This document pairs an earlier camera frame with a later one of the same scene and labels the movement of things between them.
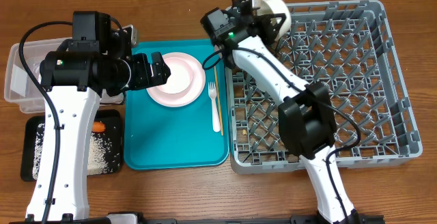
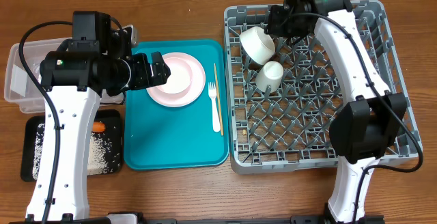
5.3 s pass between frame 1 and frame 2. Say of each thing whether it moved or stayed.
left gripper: stayed
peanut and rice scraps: stayed
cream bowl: moved
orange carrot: stayed
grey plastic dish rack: stayed
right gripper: moved
